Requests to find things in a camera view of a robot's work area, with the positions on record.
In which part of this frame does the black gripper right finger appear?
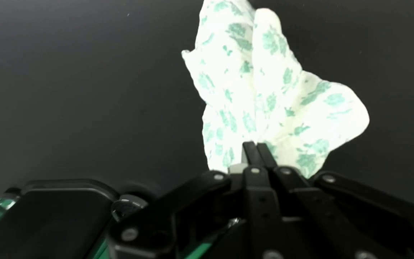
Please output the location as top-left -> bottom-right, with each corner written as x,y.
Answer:
256,141 -> 414,259

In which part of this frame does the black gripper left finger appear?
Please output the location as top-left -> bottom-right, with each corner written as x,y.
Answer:
108,139 -> 285,259

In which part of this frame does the white green-patterned cloth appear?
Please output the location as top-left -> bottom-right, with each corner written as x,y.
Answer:
181,0 -> 371,180

